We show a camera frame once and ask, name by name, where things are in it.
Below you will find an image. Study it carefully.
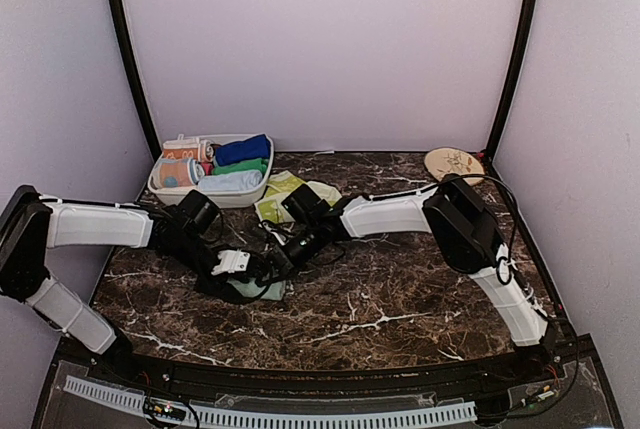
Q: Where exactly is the white plastic basket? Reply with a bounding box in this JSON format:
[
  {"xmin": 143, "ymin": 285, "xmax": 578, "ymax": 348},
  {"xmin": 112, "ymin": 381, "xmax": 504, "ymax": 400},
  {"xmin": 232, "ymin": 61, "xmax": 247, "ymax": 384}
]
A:
[{"xmin": 147, "ymin": 134, "xmax": 274, "ymax": 208}]

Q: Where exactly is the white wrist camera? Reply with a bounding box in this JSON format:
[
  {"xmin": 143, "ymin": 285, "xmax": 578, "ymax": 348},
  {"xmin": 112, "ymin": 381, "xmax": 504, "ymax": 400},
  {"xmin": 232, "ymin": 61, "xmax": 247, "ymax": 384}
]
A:
[
  {"xmin": 259, "ymin": 220, "xmax": 291, "ymax": 245},
  {"xmin": 211, "ymin": 249, "xmax": 251, "ymax": 276}
]

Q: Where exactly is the cream bird-pattern plate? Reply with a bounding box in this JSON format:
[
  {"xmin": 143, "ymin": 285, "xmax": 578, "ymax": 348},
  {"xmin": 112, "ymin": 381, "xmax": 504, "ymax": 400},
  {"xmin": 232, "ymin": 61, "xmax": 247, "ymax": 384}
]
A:
[{"xmin": 424, "ymin": 147, "xmax": 485, "ymax": 186}]

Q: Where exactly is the yellow-green patterned towel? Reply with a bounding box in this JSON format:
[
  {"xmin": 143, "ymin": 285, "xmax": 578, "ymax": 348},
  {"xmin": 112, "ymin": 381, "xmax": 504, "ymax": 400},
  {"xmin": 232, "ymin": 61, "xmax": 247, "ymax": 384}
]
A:
[{"xmin": 254, "ymin": 171, "xmax": 342, "ymax": 224}]

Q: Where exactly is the white slotted cable duct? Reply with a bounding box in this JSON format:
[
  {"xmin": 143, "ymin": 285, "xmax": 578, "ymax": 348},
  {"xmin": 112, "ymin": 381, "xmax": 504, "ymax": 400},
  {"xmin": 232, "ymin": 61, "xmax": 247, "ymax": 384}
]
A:
[{"xmin": 63, "ymin": 375, "xmax": 478, "ymax": 429}]

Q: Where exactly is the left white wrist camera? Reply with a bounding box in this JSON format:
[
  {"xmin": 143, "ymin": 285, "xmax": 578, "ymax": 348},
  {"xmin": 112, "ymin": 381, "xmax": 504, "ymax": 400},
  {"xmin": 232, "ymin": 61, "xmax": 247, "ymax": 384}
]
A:
[{"xmin": 211, "ymin": 249, "xmax": 251, "ymax": 276}]

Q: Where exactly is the orange patterned rolled towel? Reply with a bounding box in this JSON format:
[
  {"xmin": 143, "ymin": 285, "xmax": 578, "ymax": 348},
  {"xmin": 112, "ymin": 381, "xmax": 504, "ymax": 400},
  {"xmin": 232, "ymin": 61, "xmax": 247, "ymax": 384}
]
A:
[{"xmin": 162, "ymin": 134, "xmax": 213, "ymax": 162}]

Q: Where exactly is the pale blue rolled towel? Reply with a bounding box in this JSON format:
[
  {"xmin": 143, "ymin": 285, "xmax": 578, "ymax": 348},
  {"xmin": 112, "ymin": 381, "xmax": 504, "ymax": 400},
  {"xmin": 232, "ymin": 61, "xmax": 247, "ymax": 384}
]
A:
[{"xmin": 197, "ymin": 170, "xmax": 263, "ymax": 193}]

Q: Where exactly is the orange blue rolled towel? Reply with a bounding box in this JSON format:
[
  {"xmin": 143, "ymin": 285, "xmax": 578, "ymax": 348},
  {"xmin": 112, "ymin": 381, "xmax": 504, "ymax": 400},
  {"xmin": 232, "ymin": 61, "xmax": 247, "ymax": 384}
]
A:
[{"xmin": 151, "ymin": 158, "xmax": 206, "ymax": 188}]

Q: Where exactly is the pink red rolled towel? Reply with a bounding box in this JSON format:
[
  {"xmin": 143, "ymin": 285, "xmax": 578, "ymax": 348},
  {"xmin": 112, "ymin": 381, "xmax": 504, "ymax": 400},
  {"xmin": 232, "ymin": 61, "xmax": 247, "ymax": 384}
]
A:
[{"xmin": 200, "ymin": 144, "xmax": 218, "ymax": 175}]

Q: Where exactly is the left black frame post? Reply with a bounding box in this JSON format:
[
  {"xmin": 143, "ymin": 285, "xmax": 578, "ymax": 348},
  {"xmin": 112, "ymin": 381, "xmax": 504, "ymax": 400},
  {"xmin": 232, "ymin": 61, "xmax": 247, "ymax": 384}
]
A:
[{"xmin": 108, "ymin": 0, "xmax": 162, "ymax": 159}]

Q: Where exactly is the green rolled towel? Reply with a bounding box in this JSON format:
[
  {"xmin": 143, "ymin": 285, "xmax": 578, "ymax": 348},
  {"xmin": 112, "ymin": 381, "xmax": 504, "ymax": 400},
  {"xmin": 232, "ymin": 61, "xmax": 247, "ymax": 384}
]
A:
[{"xmin": 212, "ymin": 158, "xmax": 269, "ymax": 175}]

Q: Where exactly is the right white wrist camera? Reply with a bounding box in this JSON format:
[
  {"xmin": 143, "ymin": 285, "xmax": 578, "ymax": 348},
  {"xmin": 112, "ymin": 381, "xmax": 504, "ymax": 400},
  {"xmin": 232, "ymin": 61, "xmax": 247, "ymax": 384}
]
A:
[{"xmin": 259, "ymin": 220, "xmax": 291, "ymax": 245}]

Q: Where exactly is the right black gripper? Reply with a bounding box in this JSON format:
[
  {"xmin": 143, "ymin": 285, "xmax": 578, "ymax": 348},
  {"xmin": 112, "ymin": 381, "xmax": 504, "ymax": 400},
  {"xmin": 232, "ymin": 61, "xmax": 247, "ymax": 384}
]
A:
[{"xmin": 258, "ymin": 224, "xmax": 326, "ymax": 289}]

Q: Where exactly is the right black frame post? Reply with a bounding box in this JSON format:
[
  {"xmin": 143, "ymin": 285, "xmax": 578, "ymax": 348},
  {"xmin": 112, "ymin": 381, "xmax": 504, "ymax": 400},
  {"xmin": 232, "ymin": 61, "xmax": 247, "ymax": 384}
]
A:
[{"xmin": 484, "ymin": 0, "xmax": 537, "ymax": 164}]

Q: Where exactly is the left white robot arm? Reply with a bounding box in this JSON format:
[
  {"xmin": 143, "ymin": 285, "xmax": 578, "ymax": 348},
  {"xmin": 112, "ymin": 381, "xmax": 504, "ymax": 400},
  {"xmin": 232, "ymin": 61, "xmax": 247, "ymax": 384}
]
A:
[{"xmin": 1, "ymin": 185, "xmax": 264, "ymax": 385}]

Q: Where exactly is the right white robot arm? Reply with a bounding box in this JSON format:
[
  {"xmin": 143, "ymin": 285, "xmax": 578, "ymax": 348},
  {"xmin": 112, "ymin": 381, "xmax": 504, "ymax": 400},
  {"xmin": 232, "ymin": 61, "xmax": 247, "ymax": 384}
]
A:
[{"xmin": 265, "ymin": 175, "xmax": 550, "ymax": 383}]

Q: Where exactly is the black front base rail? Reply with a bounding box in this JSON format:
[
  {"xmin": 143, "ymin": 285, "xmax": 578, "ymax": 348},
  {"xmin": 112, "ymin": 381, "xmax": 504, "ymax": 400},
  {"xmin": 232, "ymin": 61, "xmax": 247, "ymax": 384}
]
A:
[{"xmin": 49, "ymin": 336, "xmax": 596, "ymax": 400}]

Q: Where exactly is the sage green towel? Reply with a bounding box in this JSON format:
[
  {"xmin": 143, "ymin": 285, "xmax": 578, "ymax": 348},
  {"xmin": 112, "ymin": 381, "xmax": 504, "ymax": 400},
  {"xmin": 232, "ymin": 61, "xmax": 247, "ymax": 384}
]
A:
[{"xmin": 229, "ymin": 278, "xmax": 286, "ymax": 301}]

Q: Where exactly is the black frame post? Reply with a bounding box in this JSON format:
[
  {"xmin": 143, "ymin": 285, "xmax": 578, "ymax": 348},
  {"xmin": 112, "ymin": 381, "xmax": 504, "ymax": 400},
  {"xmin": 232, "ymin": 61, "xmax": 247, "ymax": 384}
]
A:
[
  {"xmin": 108, "ymin": 0, "xmax": 162, "ymax": 159},
  {"xmin": 484, "ymin": 0, "xmax": 537, "ymax": 164}
]

